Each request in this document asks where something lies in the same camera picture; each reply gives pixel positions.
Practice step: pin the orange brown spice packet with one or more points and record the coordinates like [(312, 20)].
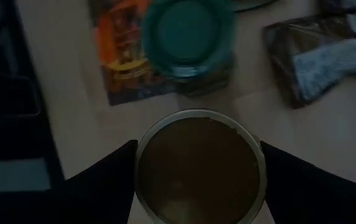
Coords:
[(321, 62), (119, 62)]

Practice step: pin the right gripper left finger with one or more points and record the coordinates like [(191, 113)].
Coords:
[(72, 205)]

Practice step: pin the furikake jar gold lid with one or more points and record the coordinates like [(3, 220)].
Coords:
[(199, 168)]

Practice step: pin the green-lid herb jar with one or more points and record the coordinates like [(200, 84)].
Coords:
[(187, 37)]

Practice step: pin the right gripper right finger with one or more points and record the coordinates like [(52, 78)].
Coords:
[(315, 196)]

